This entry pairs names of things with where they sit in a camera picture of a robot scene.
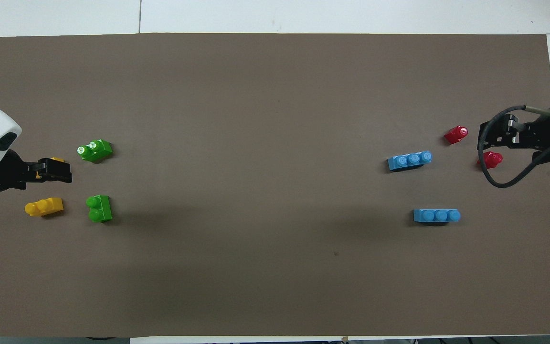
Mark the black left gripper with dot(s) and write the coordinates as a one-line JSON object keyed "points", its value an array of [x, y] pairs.
{"points": [[12, 174]]}

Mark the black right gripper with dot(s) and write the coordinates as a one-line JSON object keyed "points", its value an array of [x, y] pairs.
{"points": [[544, 138]]}

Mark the green two-stud toy brick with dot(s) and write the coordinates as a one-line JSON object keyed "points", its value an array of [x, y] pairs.
{"points": [[103, 209], [98, 150]]}

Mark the blue three-stud toy brick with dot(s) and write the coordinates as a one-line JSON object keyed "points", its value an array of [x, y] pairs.
{"points": [[435, 216], [408, 161]]}

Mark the red one-stud toy brick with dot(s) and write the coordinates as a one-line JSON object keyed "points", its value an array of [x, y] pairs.
{"points": [[455, 135], [492, 160]]}

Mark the brown table mat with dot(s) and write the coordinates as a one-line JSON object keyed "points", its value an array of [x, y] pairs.
{"points": [[256, 267]]}

